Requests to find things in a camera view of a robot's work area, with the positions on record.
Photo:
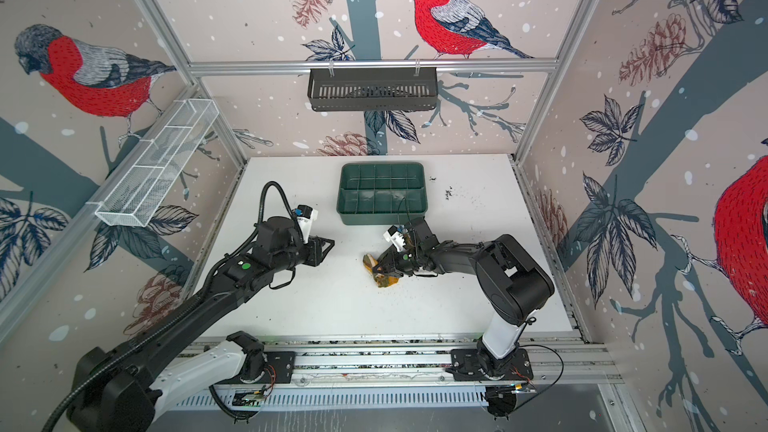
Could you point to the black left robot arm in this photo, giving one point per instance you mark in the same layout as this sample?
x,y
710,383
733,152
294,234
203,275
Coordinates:
x,y
129,387

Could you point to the white wire mesh shelf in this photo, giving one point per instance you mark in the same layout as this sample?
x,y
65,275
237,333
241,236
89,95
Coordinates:
x,y
142,189

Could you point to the green plastic compartment tray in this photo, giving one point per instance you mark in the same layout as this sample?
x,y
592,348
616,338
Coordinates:
x,y
381,193

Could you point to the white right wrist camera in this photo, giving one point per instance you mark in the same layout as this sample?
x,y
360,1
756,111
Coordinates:
x,y
395,235

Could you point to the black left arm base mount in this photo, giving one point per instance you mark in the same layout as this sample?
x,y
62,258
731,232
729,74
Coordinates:
x,y
270,368

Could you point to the aluminium top crossbar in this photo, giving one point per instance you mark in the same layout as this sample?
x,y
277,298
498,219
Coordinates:
x,y
488,65

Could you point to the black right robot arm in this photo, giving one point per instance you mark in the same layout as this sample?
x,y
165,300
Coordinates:
x,y
514,284

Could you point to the black hanging wire basket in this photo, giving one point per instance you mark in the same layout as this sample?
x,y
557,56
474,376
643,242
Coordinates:
x,y
373,89

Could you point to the olive green striped sock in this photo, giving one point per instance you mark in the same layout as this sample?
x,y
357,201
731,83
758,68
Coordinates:
x,y
383,271

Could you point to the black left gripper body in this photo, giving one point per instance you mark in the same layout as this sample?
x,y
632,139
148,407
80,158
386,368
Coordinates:
x,y
309,253

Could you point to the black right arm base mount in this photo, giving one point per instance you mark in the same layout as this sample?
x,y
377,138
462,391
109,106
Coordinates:
x,y
479,364

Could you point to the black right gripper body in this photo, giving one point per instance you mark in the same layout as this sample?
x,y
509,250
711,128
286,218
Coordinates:
x,y
409,258

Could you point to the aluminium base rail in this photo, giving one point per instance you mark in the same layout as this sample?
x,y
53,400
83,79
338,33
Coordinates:
x,y
409,361

